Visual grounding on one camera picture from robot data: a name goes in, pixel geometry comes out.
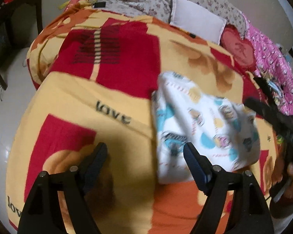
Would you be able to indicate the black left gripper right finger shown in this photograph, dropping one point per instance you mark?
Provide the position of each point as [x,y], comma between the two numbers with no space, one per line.
[249,211]

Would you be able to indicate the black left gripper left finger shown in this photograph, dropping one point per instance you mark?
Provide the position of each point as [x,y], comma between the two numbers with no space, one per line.
[42,213]

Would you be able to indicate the white patterned baby garment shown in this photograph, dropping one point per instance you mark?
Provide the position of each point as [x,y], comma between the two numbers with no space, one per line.
[223,131]

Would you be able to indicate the dark clothes pile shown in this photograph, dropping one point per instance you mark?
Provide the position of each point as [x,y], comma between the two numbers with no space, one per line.
[262,83]

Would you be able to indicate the pink patterned blanket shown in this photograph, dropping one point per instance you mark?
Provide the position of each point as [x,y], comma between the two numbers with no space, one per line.
[272,66]

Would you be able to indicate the red heart cushion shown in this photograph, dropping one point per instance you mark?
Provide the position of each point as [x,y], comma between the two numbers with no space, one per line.
[241,49]

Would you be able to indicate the white square pillow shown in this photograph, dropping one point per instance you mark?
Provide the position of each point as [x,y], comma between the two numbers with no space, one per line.
[197,20]

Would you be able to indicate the yellow red love blanket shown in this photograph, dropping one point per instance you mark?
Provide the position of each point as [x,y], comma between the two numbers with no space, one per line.
[95,72]

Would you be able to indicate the small black device on bed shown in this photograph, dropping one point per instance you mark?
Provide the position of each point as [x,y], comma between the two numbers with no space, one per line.
[99,5]

